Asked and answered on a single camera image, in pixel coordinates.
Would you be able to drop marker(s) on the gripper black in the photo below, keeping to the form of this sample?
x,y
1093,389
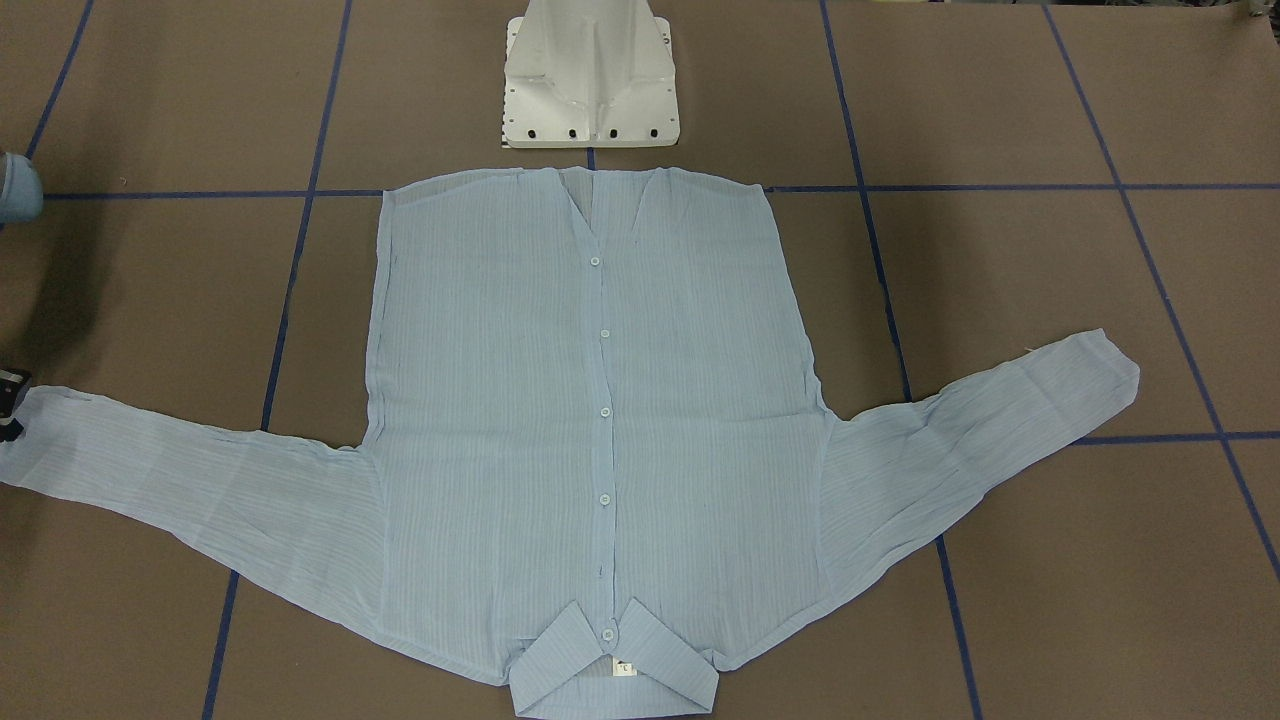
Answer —
x,y
10,404

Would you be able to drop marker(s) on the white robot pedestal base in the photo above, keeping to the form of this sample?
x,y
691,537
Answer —
x,y
589,75

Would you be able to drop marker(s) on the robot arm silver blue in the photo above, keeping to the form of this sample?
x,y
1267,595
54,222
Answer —
x,y
22,200

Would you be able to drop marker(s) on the light blue button-up shirt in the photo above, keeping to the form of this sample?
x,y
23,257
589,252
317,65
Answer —
x,y
598,467

